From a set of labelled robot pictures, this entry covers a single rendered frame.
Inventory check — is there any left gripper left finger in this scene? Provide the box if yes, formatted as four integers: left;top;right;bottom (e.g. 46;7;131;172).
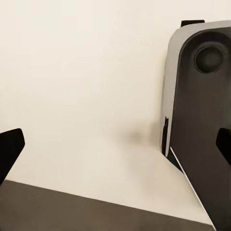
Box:
0;128;25;186

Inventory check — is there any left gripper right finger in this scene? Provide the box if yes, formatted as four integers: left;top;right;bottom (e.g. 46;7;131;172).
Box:
216;128;231;166

